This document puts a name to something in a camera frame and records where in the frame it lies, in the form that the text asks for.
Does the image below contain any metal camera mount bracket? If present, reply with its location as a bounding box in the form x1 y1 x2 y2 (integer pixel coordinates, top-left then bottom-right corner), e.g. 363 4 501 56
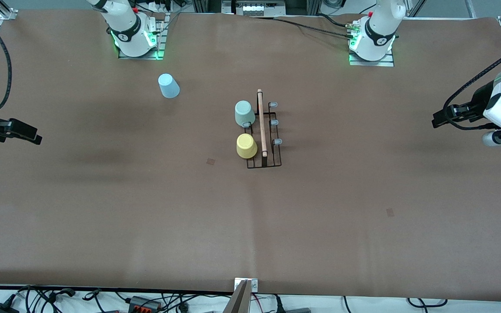
222 278 260 313

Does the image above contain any black orange connector block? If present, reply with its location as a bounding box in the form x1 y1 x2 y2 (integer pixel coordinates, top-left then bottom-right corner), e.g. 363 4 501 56
128 296 163 312

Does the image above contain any white power strip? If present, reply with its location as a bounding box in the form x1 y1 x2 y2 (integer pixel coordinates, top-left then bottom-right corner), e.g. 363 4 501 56
235 1 287 17

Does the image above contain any black braided table cable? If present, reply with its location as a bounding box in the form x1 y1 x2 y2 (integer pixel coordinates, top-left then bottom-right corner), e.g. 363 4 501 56
248 14 360 40

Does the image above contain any pale green plastic cup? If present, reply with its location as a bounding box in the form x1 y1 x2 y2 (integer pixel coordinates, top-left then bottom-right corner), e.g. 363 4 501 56
234 100 256 128

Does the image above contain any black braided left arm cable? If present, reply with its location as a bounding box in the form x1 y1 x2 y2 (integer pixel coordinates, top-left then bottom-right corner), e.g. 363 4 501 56
443 41 501 131

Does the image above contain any brown table mat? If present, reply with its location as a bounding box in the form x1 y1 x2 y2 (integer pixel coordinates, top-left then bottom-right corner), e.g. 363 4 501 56
0 10 501 303

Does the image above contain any yellow plastic cup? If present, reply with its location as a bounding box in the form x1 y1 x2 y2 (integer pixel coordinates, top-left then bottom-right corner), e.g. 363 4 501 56
236 133 258 159

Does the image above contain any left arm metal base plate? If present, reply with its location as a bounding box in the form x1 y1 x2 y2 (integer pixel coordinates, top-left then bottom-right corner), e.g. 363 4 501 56
349 47 395 67

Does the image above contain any light blue plastic cup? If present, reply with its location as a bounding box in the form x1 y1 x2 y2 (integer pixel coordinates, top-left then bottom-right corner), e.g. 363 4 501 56
158 73 180 99

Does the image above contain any black wire cup holder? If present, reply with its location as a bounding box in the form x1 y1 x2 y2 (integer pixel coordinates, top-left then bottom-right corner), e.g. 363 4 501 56
242 89 283 169

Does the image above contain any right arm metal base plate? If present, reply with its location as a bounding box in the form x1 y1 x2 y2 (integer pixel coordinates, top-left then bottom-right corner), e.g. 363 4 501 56
118 12 167 60

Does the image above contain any black equipment frame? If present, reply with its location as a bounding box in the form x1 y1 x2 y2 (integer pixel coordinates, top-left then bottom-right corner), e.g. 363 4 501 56
192 0 321 16

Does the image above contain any looped black cable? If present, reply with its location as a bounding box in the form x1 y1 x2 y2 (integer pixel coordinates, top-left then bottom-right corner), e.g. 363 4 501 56
407 297 448 308

